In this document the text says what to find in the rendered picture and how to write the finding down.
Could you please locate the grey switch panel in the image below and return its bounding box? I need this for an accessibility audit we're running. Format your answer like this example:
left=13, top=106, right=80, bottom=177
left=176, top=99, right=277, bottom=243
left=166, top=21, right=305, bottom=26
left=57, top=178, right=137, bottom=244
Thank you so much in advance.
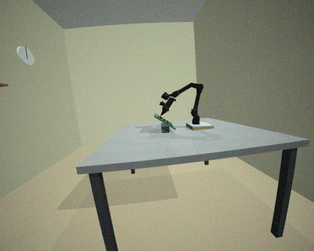
left=154, top=114, right=176, bottom=133

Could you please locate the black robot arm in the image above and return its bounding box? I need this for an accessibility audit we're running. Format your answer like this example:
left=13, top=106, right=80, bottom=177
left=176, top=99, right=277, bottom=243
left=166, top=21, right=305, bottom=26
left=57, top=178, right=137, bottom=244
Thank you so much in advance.
left=159, top=83, right=204, bottom=125

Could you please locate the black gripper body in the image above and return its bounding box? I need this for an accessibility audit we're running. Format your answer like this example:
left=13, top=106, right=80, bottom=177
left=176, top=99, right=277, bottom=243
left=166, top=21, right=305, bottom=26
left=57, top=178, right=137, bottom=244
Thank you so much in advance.
left=162, top=101, right=172, bottom=111

